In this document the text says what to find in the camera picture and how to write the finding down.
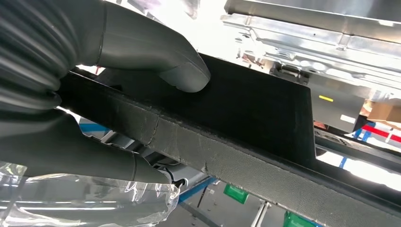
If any blue metal cart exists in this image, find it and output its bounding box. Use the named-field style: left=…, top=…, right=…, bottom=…
left=178, top=176, right=218, bottom=204

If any green plastic bin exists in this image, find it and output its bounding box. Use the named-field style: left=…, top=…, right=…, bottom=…
left=223, top=184, right=250, bottom=205
left=283, top=211, right=323, bottom=227

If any silver sheet metal panel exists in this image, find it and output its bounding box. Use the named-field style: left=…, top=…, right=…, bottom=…
left=220, top=0, right=401, bottom=101

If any red beam rack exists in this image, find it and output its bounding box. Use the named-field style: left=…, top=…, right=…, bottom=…
left=352, top=123, right=401, bottom=144

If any brown cardboard box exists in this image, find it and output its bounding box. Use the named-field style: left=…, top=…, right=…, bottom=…
left=360, top=100, right=401, bottom=131

